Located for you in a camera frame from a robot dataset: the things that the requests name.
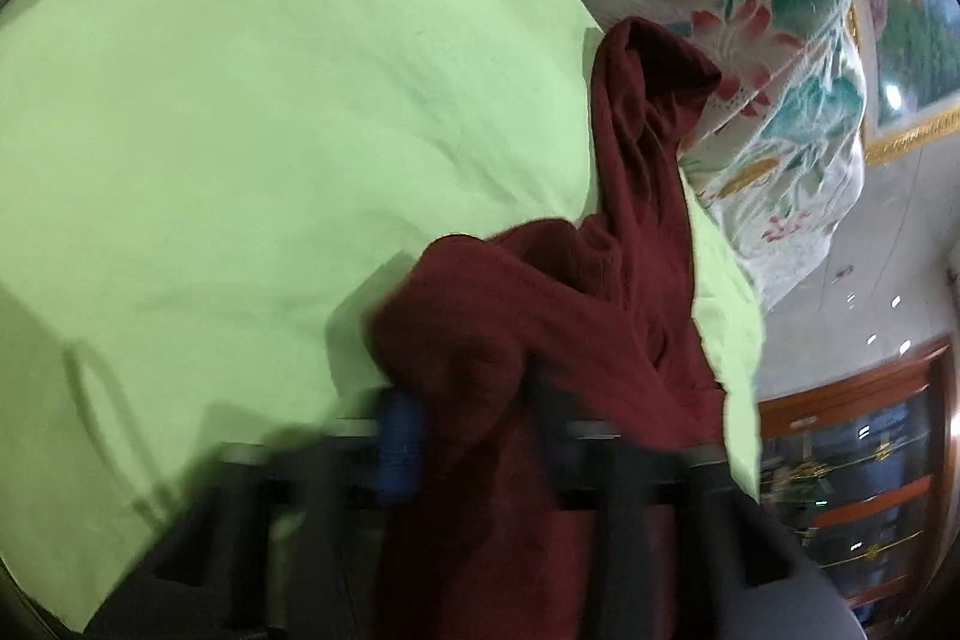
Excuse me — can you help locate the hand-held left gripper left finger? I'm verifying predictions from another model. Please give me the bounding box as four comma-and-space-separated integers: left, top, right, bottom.
146, 386, 428, 640

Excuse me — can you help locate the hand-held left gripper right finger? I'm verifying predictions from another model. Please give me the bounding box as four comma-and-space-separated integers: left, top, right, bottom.
529, 374, 820, 640

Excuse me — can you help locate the dark red sweater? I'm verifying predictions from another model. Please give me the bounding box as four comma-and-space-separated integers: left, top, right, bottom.
371, 16, 726, 640

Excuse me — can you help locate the wooden glass display cabinet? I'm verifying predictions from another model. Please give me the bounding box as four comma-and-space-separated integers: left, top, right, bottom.
757, 332, 960, 627

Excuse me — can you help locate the light green bed sheet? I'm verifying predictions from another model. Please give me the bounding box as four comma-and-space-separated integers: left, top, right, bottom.
0, 0, 766, 633

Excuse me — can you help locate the white floral quilt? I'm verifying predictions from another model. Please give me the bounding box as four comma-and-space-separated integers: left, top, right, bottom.
431, 0, 869, 311

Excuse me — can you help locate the gold framed wall painting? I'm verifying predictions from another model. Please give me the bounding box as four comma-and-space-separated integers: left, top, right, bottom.
825, 0, 960, 166

